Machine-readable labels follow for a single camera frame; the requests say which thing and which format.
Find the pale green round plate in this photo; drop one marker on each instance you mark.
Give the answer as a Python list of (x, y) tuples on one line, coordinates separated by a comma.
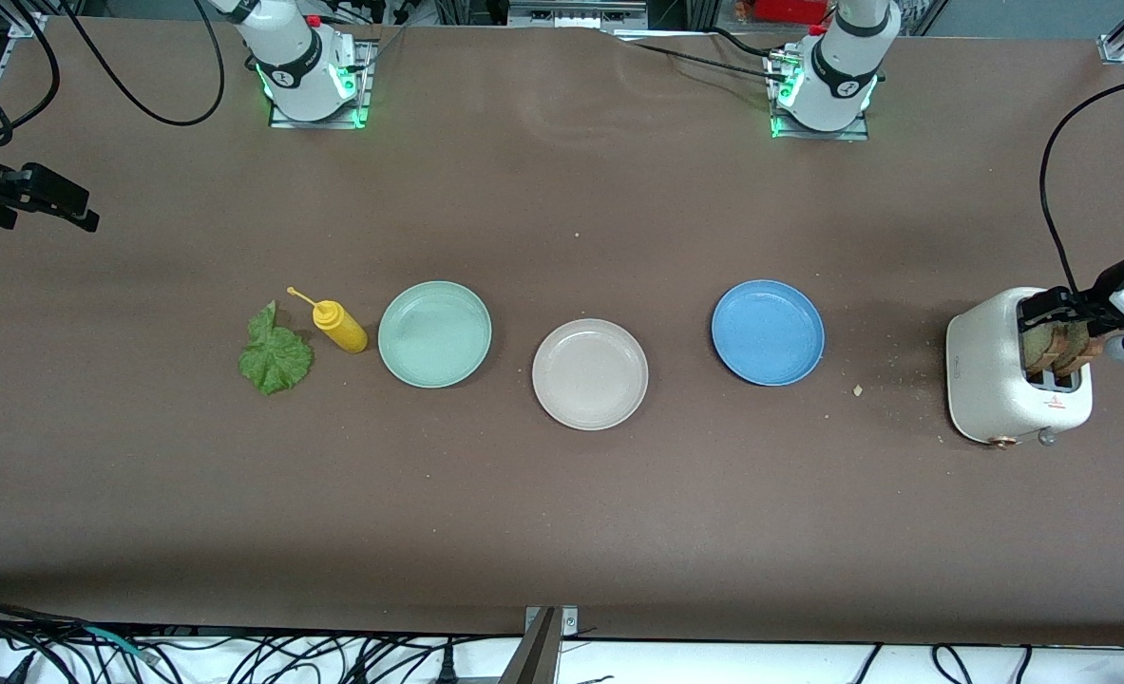
[(434, 334)]

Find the white two-slot toaster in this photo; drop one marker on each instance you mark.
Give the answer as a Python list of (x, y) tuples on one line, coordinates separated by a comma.
[(984, 370)]

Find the black power plug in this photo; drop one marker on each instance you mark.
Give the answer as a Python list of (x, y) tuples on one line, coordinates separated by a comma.
[(447, 670)]

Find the beige round plate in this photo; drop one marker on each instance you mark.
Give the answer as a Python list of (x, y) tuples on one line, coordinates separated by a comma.
[(590, 374)]

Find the yellow mustard squeeze bottle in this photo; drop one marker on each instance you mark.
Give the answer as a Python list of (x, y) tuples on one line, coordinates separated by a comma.
[(343, 330)]

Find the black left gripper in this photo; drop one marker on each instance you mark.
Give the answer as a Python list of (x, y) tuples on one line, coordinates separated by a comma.
[(1104, 285)]

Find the grey metal box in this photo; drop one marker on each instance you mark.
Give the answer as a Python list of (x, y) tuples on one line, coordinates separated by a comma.
[(576, 14)]

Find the blue round plate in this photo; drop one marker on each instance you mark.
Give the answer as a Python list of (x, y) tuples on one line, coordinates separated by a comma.
[(768, 332)]

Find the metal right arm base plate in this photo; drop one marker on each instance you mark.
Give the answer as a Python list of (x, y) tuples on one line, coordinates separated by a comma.
[(365, 95)]

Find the metal mounting bracket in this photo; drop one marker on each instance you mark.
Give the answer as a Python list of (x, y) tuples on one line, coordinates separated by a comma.
[(542, 655)]

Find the brown bread slice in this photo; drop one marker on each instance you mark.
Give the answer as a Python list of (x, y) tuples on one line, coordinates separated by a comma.
[(1084, 349), (1041, 351)]

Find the red box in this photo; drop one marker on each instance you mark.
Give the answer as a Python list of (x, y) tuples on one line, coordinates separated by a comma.
[(790, 9)]

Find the green lettuce leaf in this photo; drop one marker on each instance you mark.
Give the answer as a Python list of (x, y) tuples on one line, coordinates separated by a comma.
[(276, 361)]

